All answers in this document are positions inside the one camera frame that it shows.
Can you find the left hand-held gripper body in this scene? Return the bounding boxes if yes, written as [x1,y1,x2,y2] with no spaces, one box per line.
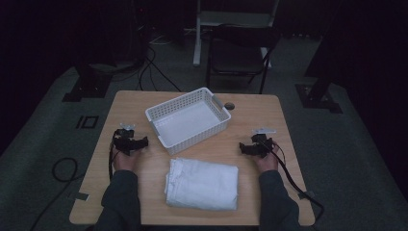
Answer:
[112,122,140,157]

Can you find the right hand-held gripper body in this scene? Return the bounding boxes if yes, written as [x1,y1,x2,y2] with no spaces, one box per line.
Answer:
[251,127,277,159]

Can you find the person's right hand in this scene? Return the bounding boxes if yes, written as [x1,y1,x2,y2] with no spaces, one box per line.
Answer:
[253,143,280,173]

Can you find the person's left hand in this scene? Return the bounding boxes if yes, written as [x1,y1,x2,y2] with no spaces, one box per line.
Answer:
[112,143,142,172]

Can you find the white plastic basket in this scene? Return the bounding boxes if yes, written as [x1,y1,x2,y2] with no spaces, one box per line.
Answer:
[144,87,232,157]

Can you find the folded white cloth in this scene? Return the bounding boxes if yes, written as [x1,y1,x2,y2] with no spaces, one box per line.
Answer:
[164,157,240,212]

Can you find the black stand base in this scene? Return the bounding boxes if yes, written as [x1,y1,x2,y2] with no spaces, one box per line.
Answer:
[294,68,344,115]
[62,62,114,103]

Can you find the black folding chair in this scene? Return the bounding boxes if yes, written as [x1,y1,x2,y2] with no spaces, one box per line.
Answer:
[205,23,282,95]

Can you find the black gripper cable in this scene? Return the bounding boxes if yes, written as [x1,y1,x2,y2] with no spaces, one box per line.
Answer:
[265,140,325,224]
[108,129,120,182]

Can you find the black floor cables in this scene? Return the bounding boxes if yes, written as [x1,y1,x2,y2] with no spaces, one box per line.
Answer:
[109,44,183,93]

